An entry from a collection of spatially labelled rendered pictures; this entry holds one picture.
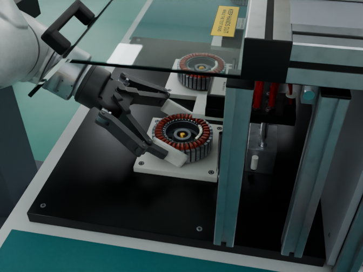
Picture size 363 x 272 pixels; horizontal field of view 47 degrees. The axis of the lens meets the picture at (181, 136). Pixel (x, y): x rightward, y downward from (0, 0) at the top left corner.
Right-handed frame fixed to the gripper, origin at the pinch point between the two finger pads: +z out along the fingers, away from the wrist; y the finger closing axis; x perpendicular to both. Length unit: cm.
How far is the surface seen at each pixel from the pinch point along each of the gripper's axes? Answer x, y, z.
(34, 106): -119, -108, -46
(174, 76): -4.8, -24.0, -4.0
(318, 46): 35.2, 22.0, -0.8
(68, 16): 15.1, 8.0, -25.1
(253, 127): 8.1, -2.4, 10.1
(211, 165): 1.2, 4.7, 6.5
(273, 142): 10.0, 1.3, 13.4
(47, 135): -110, -85, -31
